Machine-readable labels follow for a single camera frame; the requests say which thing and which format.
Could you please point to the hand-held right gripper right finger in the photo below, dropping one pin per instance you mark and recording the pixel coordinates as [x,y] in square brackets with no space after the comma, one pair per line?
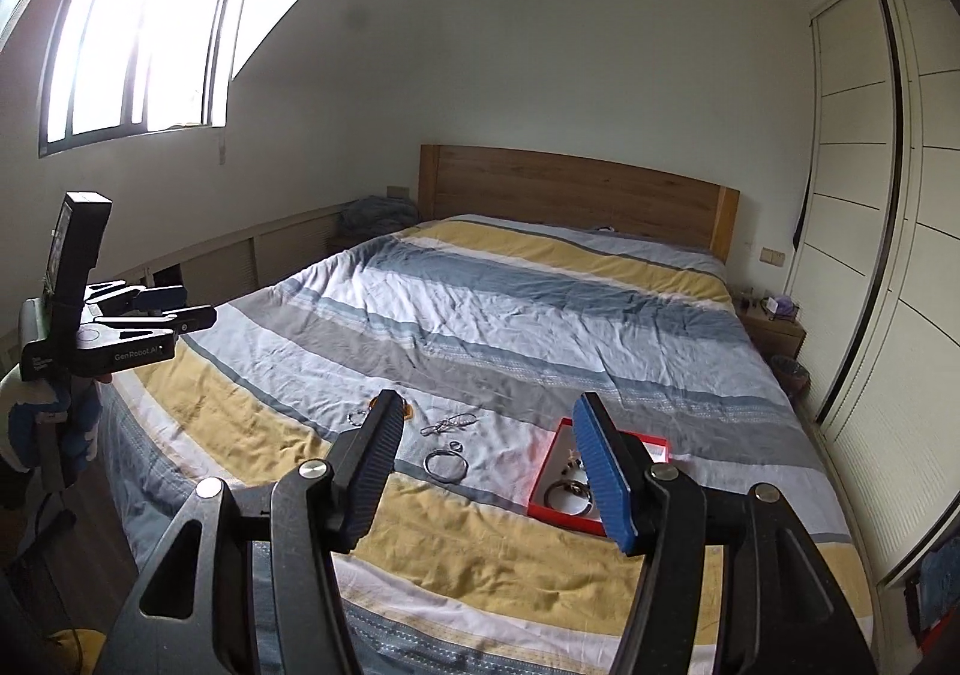
[600,476]

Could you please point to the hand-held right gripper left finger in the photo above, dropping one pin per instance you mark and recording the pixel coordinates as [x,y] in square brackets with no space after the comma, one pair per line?
[373,472]

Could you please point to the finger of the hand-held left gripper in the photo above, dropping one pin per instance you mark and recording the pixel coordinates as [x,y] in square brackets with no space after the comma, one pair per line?
[165,296]
[191,319]

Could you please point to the red jewelry box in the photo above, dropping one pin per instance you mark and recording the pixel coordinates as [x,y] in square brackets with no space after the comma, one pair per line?
[551,476]

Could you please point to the person's left hand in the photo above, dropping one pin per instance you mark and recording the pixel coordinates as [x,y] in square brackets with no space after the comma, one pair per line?
[81,431]

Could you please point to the large silver bangle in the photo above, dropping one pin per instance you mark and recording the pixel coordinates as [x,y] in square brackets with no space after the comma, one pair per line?
[427,469]

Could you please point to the striped bed with headboard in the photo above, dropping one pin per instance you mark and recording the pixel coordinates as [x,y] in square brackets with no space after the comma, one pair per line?
[525,315]

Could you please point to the grey clothes pile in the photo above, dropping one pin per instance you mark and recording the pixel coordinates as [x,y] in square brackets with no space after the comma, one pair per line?
[375,214]

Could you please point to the dark wastebasket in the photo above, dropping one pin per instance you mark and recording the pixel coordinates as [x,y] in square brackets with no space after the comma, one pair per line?
[791,379]

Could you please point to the wooden nightstand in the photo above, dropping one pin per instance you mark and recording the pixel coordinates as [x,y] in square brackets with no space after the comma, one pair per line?
[772,337]

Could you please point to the purple item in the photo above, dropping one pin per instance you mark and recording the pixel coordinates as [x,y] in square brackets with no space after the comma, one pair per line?
[784,306]

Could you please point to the wooden headboard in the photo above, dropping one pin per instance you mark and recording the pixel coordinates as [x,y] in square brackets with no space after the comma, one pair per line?
[570,195]

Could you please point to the white sliding wardrobe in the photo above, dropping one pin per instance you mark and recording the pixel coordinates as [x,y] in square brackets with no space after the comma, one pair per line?
[862,270]

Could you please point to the red and blue bag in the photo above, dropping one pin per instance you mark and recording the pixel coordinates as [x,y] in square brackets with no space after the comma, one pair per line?
[934,592]

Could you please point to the low white wall cabinet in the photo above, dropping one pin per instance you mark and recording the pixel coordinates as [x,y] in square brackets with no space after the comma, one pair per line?
[240,251]

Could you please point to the window with dark frame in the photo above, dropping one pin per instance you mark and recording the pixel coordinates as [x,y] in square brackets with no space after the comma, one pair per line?
[135,37]

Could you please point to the beige wall socket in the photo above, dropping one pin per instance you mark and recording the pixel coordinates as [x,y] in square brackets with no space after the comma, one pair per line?
[398,190]
[772,257]

